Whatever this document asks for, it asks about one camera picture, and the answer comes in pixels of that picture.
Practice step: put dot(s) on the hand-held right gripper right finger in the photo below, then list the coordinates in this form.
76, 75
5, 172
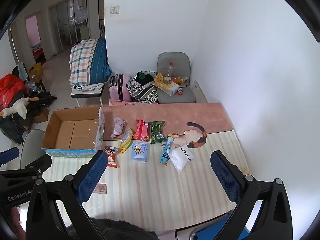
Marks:
225, 177

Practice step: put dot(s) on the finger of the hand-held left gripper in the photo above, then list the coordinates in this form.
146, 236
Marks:
8, 155
37, 166

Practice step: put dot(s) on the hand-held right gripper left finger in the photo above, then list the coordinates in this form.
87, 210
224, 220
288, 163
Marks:
91, 177

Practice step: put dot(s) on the red cartoon snack packet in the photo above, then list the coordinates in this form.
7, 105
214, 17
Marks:
111, 157

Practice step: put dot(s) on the white soft packet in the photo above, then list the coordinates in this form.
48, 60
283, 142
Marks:
180, 158

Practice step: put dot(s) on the light blue tissue pack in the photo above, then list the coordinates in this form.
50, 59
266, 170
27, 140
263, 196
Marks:
140, 152

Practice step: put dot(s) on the purple socks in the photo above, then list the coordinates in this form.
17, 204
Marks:
118, 126

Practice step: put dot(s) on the blue tube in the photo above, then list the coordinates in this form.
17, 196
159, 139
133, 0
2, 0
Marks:
166, 151

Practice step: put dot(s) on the red tissue packet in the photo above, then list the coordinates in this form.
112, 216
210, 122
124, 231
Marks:
141, 130

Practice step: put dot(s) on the green wet wipes packet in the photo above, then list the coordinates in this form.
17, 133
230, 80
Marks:
157, 131

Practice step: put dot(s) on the grey round chair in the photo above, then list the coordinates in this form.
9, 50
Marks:
31, 145

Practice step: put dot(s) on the black stroller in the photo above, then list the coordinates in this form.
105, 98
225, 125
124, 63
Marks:
12, 127

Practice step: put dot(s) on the small brown cardboard box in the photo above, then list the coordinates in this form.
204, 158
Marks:
42, 116

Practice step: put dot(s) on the white goose plush toy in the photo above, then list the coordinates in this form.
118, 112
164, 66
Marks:
21, 106

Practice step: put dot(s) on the blue plastic stool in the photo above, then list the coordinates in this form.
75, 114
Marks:
215, 227

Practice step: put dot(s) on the dark fleece clothing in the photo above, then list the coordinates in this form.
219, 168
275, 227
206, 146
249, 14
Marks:
117, 230

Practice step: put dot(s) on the red plastic bag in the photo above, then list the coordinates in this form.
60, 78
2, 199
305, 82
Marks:
10, 87

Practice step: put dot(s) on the pink plastic bag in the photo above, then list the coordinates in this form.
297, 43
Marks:
118, 103

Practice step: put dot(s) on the light blue hanging cloth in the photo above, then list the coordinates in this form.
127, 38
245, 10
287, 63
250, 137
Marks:
22, 71

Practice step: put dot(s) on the yellow cardboard box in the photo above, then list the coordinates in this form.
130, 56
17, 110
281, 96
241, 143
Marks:
36, 71

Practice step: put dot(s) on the white board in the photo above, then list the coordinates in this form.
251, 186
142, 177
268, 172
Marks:
200, 92

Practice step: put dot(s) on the black white checkered cloth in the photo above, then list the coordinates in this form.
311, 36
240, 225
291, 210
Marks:
80, 87

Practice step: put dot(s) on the pink suitcase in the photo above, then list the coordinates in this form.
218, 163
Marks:
120, 87

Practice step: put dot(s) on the black white patterned bag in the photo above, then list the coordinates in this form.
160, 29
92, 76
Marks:
142, 91

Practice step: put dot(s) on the white tissue pack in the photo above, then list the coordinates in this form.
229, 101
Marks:
171, 88

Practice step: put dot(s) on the orange drink bottle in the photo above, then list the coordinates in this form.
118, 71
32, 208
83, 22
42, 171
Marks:
178, 80

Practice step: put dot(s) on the brown tape roll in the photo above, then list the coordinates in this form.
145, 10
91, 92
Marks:
167, 80

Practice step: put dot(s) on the plaid blue folded quilt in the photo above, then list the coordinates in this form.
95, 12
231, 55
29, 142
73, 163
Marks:
85, 60

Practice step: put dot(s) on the yellow plastic bag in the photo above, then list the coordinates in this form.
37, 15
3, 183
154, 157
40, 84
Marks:
158, 80

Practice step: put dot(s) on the clear plastic bottle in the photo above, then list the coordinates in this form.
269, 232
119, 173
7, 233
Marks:
170, 70

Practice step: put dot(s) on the grey cushioned chair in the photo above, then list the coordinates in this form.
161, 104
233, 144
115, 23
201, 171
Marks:
172, 60

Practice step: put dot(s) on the glass sliding door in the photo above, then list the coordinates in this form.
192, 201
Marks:
65, 25

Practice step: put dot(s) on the white light switch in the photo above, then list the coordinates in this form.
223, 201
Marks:
115, 9

